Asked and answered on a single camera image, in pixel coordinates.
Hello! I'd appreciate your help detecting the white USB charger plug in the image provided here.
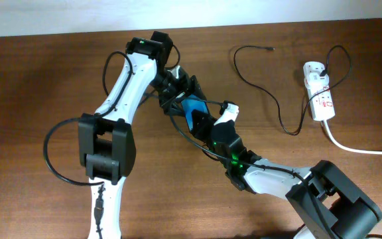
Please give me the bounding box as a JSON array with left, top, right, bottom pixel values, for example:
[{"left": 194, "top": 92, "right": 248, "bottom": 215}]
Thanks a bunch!
[{"left": 304, "top": 72, "right": 329, "bottom": 89}]

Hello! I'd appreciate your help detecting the blue screen Samsung smartphone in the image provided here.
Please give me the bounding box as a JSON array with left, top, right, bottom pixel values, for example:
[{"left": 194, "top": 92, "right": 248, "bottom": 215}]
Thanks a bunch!
[{"left": 181, "top": 94, "right": 208, "bottom": 131}]

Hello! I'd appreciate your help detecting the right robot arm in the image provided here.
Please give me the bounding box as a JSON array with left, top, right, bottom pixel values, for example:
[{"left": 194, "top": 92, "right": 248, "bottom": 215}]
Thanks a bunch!
[{"left": 186, "top": 110, "right": 382, "bottom": 238}]

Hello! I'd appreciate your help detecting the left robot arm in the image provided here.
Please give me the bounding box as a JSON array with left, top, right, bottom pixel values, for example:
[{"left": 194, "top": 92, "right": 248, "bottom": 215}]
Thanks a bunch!
[{"left": 78, "top": 31, "right": 208, "bottom": 238}]

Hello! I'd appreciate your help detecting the white power strip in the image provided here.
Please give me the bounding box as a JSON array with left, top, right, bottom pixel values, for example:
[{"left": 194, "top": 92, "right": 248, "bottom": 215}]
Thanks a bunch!
[{"left": 303, "top": 61, "right": 335, "bottom": 121}]

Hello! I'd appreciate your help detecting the white power strip cord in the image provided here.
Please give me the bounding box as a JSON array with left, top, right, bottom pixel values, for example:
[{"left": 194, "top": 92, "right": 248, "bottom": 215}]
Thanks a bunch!
[{"left": 322, "top": 119, "right": 382, "bottom": 157}]

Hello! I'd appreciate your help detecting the black USB charging cable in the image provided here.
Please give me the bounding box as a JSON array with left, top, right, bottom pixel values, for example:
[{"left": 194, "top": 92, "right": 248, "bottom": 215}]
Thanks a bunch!
[{"left": 233, "top": 44, "right": 352, "bottom": 137}]

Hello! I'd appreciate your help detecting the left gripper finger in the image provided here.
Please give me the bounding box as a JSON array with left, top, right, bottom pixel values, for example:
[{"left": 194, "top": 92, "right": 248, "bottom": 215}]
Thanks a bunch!
[
  {"left": 163, "top": 97, "right": 186, "bottom": 117},
  {"left": 188, "top": 75, "right": 207, "bottom": 100}
]

